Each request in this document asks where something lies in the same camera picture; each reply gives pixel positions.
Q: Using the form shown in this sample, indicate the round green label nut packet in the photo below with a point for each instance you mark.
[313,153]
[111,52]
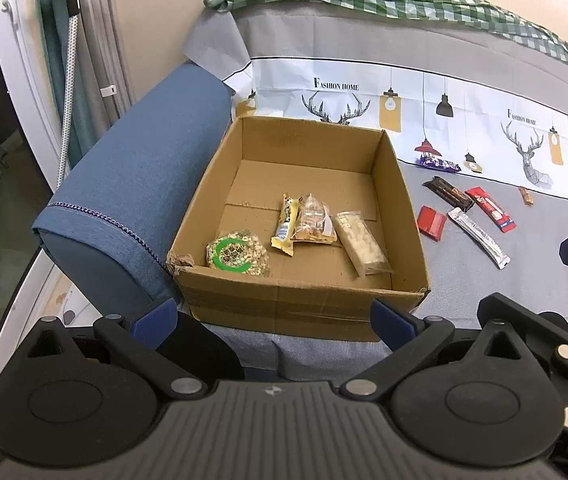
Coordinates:
[236,255]

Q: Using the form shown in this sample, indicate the dark brown chocolate bar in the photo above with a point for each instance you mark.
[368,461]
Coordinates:
[448,192]

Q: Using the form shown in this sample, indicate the yellow snack packet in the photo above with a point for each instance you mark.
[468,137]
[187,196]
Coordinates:
[286,230]

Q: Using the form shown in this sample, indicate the white clip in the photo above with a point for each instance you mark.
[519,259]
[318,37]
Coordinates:
[109,91]

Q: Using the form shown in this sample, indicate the clear peanut packet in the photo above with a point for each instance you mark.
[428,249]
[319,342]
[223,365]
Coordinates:
[314,220]

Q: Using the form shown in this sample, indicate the clear white cracker packet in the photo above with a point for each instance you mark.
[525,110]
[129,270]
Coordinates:
[363,245]

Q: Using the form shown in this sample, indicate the square red snack packet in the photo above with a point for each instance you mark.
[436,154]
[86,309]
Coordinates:
[431,222]

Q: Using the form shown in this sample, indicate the brown cardboard box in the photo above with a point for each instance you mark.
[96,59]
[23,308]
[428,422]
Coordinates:
[314,305]

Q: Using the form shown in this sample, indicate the printed grey white sofa cover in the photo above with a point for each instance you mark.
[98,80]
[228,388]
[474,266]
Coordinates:
[463,45]

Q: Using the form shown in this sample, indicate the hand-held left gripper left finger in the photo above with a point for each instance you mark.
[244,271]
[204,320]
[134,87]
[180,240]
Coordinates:
[156,320]

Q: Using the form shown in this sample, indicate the small brown candy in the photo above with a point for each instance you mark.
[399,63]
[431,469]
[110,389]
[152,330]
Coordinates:
[526,195]

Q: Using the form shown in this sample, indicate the white door frame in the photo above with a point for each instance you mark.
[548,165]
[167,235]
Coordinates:
[19,50]

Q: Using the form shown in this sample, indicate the long red snack bar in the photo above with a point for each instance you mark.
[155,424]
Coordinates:
[491,208]

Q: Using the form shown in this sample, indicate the purple candy packet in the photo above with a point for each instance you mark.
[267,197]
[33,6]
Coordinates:
[436,162]

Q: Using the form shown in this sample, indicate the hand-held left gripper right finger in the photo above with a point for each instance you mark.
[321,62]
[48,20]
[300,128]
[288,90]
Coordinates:
[391,325]

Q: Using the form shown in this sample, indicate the teal curtain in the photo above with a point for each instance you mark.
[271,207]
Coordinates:
[56,60]

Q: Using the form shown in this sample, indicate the grey curtain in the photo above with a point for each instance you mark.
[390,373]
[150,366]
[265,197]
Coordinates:
[101,35]

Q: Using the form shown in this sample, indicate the silver stick packet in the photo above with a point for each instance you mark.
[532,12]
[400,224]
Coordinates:
[478,237]

